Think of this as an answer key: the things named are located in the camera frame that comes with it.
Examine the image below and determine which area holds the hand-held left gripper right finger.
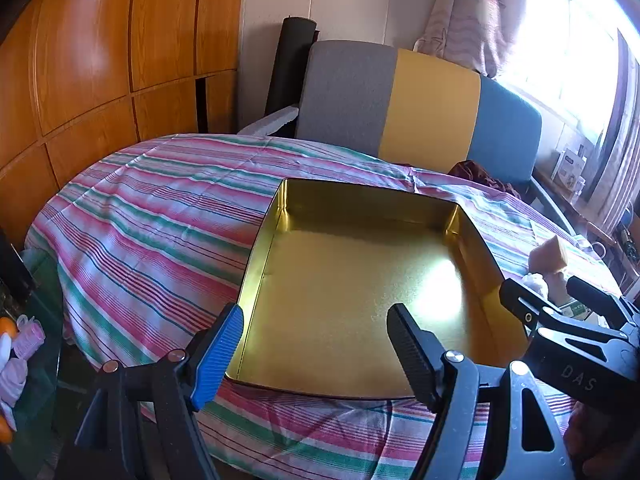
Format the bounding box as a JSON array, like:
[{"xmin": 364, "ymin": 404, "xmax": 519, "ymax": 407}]
[{"xmin": 387, "ymin": 303, "xmax": 576, "ymax": 480}]

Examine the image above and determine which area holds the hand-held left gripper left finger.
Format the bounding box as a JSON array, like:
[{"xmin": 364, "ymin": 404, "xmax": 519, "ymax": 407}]
[{"xmin": 55, "ymin": 302, "xmax": 244, "ymax": 480}]

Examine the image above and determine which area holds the wooden sideboard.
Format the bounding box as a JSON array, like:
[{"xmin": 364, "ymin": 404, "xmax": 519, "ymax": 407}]
[{"xmin": 532, "ymin": 165, "xmax": 616, "ymax": 241}]

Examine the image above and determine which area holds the glass side table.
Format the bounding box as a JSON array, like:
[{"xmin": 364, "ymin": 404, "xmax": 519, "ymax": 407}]
[{"xmin": 0, "ymin": 250, "xmax": 66, "ymax": 480}]

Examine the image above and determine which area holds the black rolled mat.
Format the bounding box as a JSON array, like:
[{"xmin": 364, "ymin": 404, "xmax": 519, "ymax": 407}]
[{"xmin": 264, "ymin": 16, "xmax": 321, "ymax": 131}]

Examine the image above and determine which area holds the striped beige curtain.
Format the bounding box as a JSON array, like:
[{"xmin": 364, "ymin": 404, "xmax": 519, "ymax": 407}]
[{"xmin": 582, "ymin": 30, "xmax": 640, "ymax": 233}]

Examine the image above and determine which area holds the gold tin box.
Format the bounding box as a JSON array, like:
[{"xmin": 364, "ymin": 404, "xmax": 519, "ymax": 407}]
[{"xmin": 224, "ymin": 176, "xmax": 531, "ymax": 402}]

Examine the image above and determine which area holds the striped tablecloth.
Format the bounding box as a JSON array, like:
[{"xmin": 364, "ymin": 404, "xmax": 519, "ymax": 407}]
[{"xmin": 25, "ymin": 133, "xmax": 626, "ymax": 480}]

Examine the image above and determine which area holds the patterned pink curtain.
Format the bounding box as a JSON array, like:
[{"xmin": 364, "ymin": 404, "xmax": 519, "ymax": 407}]
[{"xmin": 412, "ymin": 0, "xmax": 528, "ymax": 78}]

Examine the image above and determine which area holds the dark red cloth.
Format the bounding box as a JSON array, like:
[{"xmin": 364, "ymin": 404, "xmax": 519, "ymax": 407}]
[{"xmin": 448, "ymin": 160, "xmax": 523, "ymax": 201}]

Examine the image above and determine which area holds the wooden wardrobe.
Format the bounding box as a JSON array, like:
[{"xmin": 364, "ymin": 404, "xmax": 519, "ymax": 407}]
[{"xmin": 0, "ymin": 0, "xmax": 248, "ymax": 251}]

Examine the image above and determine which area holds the window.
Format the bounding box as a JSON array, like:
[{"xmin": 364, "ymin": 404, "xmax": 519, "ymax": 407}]
[{"xmin": 500, "ymin": 0, "xmax": 632, "ymax": 146}]

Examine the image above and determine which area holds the white carton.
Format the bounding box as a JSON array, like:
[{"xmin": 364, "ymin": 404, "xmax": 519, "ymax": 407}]
[{"xmin": 551, "ymin": 150, "xmax": 587, "ymax": 188}]

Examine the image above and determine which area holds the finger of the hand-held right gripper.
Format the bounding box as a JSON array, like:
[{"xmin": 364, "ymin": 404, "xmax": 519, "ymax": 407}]
[
  {"xmin": 567, "ymin": 275, "xmax": 640, "ymax": 333},
  {"xmin": 499, "ymin": 277, "xmax": 623, "ymax": 346}
]

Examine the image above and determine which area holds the grey yellow blue armchair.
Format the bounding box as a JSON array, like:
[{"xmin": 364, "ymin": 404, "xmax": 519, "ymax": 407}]
[{"xmin": 237, "ymin": 40, "xmax": 576, "ymax": 236}]

